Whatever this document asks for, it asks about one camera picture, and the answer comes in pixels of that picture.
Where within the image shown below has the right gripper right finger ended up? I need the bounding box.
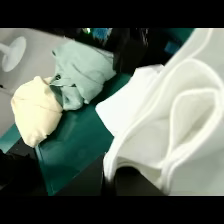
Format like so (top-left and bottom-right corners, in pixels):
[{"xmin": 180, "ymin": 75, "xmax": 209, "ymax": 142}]
[{"xmin": 113, "ymin": 166, "xmax": 166, "ymax": 197}]

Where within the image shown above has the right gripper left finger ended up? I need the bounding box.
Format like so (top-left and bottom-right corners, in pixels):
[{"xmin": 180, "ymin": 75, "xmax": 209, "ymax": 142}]
[{"xmin": 54, "ymin": 153, "xmax": 105, "ymax": 197}]

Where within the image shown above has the white shirt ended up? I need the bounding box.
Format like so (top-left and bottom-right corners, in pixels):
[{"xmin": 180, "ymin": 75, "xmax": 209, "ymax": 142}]
[{"xmin": 95, "ymin": 28, "xmax": 224, "ymax": 197}]

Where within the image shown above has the cream garment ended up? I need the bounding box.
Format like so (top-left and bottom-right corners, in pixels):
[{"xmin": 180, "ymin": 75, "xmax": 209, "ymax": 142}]
[{"xmin": 10, "ymin": 75, "xmax": 64, "ymax": 149}]

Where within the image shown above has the pale green garment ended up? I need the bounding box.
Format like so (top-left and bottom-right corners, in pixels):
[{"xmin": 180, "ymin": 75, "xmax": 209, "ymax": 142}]
[{"xmin": 49, "ymin": 39, "xmax": 118, "ymax": 112}]

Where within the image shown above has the black garment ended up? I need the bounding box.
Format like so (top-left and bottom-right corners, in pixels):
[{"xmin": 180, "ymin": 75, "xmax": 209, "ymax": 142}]
[{"xmin": 71, "ymin": 28, "xmax": 174, "ymax": 75}]

